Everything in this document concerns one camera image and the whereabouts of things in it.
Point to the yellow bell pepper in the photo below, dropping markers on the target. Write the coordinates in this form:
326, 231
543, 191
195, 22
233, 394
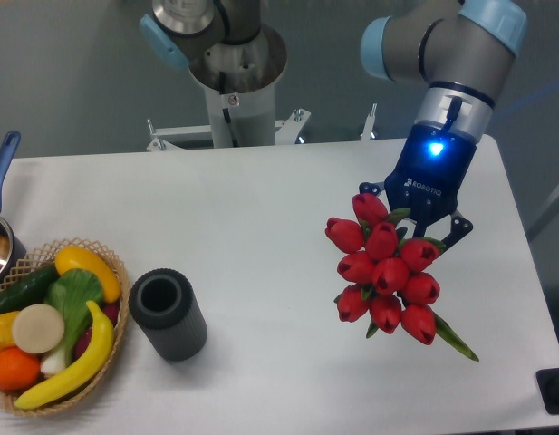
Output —
6, 325

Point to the dark grey ribbed vase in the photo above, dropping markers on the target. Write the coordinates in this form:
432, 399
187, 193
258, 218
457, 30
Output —
164, 306

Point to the green cucumber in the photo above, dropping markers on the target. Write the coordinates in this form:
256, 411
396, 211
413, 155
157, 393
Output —
29, 290

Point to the green bok choy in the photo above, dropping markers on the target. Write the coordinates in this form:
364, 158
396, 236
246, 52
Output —
69, 295

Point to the purple red radish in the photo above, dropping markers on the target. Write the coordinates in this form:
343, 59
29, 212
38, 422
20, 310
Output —
112, 312

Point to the woven wicker basket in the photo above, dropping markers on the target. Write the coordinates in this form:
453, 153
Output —
41, 257

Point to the yellow lemon squash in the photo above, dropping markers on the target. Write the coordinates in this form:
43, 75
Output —
77, 257

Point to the red tulip bouquet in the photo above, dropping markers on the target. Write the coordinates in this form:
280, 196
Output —
386, 274

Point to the black device at table edge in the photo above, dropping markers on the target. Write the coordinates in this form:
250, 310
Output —
548, 383

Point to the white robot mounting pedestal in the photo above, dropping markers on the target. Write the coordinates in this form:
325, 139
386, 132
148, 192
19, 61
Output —
239, 83

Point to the orange fruit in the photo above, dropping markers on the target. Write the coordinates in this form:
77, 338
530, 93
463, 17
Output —
18, 370

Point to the beige round slice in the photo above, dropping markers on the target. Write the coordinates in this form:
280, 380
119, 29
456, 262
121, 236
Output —
38, 328

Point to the blue handled saucepan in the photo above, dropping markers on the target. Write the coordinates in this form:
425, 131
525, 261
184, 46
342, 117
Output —
11, 248

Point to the yellow banana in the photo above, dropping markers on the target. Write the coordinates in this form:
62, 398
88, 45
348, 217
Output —
80, 371

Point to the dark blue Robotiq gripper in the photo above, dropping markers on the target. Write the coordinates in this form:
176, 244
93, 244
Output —
426, 181

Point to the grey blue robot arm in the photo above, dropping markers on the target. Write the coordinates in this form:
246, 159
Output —
462, 50

